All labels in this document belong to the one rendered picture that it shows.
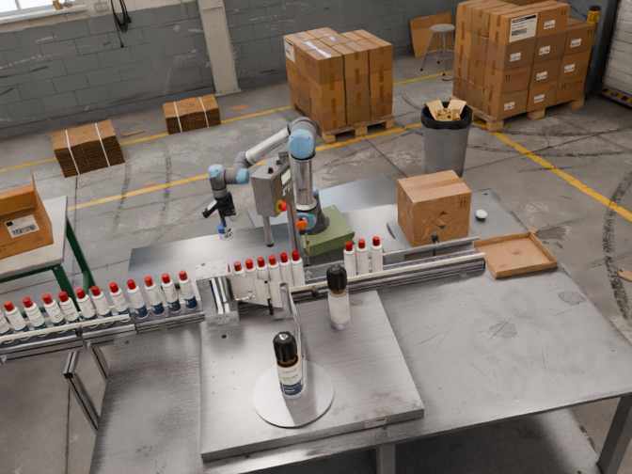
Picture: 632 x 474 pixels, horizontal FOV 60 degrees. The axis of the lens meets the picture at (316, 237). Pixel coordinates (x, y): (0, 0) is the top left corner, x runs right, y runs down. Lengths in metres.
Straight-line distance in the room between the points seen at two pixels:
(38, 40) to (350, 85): 3.80
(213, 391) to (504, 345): 1.18
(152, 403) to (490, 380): 1.31
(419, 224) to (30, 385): 2.58
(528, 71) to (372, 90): 1.55
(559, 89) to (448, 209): 3.84
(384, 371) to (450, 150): 3.07
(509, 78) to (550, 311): 3.70
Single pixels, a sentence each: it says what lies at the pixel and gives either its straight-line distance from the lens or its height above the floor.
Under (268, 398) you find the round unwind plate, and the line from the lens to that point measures 2.11.
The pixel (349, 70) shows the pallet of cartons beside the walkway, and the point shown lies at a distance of 5.76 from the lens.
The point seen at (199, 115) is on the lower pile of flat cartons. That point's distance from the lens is 6.69.
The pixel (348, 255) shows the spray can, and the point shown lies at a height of 1.04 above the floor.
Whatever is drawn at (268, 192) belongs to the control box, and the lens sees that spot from 2.25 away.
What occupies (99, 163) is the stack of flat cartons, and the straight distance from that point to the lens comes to 6.29.
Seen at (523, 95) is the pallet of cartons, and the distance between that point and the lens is 6.12.
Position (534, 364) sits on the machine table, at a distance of 2.33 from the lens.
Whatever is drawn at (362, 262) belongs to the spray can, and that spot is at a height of 0.98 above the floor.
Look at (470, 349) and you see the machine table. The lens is 2.34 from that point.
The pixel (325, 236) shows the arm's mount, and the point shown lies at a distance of 2.82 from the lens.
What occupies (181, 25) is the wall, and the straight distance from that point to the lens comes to 7.55.
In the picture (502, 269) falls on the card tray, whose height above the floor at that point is 0.83.
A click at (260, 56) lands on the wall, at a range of 7.82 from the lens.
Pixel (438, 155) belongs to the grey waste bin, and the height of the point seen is 0.28.
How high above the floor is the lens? 2.52
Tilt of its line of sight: 35 degrees down
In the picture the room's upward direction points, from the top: 6 degrees counter-clockwise
